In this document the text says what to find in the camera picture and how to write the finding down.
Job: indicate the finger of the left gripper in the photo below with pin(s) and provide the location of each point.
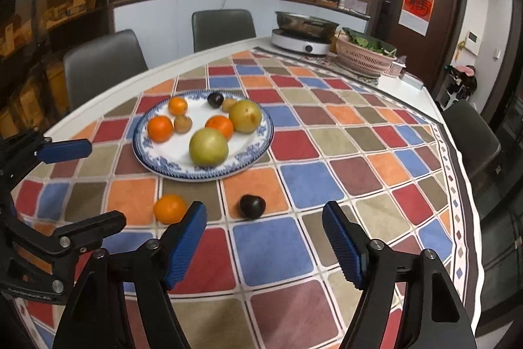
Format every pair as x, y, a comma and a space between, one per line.
58, 152
67, 243

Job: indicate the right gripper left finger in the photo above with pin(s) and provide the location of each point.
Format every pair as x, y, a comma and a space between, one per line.
96, 314

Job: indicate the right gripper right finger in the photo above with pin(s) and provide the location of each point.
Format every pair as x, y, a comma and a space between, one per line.
433, 315

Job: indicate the small back mandarin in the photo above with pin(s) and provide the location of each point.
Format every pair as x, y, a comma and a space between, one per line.
169, 209

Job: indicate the orange mandarin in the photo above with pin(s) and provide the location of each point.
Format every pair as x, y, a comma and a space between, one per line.
222, 124
177, 106
160, 128

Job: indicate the brown longan fruit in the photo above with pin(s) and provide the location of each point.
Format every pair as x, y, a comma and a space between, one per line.
182, 124
228, 104

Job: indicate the large green pear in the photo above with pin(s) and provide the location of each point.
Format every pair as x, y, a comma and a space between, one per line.
208, 148

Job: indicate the dark plum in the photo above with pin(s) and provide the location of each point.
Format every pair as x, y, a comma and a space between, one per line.
252, 207
215, 100

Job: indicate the large yellow pear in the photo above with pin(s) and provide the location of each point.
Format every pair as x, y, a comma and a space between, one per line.
246, 116

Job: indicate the near grey chair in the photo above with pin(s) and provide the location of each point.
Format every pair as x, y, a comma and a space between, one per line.
101, 64

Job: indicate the grey chair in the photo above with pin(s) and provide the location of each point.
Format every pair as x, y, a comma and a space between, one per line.
473, 137
101, 64
214, 28

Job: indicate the blue rimmed white plate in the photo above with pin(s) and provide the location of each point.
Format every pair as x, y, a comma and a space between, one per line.
171, 159

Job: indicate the white lower cabinets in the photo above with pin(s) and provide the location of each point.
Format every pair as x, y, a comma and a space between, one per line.
165, 29

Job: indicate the right grey chair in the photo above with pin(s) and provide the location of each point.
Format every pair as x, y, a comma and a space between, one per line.
473, 137

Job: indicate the far grey chair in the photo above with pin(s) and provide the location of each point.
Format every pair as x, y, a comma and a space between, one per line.
214, 28

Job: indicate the colourful checkered tablecloth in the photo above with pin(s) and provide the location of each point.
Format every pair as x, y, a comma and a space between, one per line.
383, 153

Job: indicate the small cart with pink toy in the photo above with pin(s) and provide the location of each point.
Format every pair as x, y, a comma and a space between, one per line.
460, 84

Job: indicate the small grey box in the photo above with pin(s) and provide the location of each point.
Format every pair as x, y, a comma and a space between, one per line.
412, 80

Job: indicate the white induction cooker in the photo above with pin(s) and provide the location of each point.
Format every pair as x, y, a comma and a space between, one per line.
285, 41

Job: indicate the pink vegetable basket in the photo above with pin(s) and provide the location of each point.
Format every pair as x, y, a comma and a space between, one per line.
361, 59

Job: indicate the steel pot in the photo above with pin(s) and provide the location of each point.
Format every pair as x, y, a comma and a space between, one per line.
306, 26

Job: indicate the green leafy vegetables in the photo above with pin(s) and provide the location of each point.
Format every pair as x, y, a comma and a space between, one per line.
370, 43

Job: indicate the dark brown door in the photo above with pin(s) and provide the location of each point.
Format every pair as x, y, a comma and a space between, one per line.
426, 56

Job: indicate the red fu calendar poster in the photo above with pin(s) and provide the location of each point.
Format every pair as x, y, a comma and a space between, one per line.
416, 15

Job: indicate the wall intercom panel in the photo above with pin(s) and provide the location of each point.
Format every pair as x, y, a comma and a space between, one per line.
472, 43

